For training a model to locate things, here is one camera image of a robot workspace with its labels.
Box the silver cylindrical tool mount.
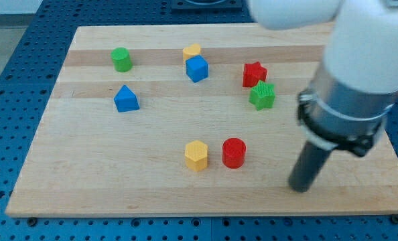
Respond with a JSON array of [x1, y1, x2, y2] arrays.
[[297, 62, 398, 157]]

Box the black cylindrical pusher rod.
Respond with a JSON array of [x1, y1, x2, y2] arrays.
[[288, 141, 332, 193]]

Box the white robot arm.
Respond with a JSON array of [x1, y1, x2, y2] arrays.
[[248, 0, 398, 192]]

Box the green star block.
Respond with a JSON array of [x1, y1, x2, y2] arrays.
[[249, 80, 276, 110]]

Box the red star block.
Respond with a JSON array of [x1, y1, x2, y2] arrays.
[[242, 62, 268, 87]]

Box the red cylinder block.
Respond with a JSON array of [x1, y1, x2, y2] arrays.
[[222, 138, 247, 169]]

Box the yellow hexagon block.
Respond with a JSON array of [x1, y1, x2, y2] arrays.
[[184, 140, 208, 172]]

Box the wooden board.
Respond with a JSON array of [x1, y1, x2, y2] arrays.
[[5, 23, 398, 218]]

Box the blue cube block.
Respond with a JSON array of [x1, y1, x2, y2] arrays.
[[186, 55, 208, 82]]

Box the yellow heart block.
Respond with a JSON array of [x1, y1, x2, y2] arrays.
[[182, 44, 202, 61]]

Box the blue triangle block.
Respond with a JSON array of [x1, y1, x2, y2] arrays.
[[113, 85, 140, 112]]

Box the green cylinder block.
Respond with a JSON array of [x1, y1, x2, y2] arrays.
[[111, 47, 133, 72]]

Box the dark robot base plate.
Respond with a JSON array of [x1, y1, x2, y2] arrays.
[[170, 0, 243, 10]]

